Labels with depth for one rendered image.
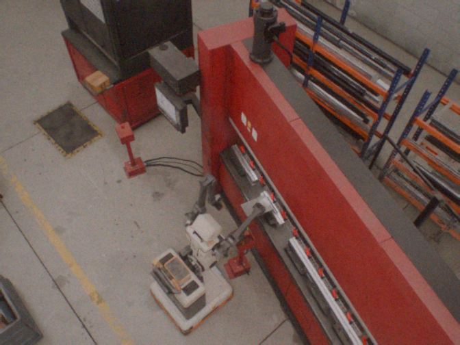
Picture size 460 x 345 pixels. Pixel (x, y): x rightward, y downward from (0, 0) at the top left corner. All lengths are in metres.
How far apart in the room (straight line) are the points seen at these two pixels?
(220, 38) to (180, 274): 2.09
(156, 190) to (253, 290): 1.75
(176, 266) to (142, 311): 1.00
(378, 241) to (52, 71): 5.76
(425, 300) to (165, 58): 2.90
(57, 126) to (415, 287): 5.12
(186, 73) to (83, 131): 2.65
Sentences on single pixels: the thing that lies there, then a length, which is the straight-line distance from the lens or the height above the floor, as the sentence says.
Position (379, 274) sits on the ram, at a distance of 2.98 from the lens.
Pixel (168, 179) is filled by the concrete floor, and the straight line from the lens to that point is 5.63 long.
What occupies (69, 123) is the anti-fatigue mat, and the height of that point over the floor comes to 0.01.
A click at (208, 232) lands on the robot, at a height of 1.36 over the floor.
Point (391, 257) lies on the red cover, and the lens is 2.75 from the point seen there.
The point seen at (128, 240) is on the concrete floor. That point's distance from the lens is 5.26.
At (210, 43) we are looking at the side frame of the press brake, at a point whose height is 2.30.
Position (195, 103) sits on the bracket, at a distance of 4.77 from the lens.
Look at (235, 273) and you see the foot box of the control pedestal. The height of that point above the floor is 0.11.
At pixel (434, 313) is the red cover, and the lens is 2.72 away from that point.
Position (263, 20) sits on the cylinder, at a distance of 3.33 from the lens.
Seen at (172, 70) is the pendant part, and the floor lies 1.95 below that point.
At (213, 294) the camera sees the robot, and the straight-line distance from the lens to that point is 4.62.
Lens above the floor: 4.64
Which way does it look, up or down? 55 degrees down
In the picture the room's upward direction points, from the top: 3 degrees clockwise
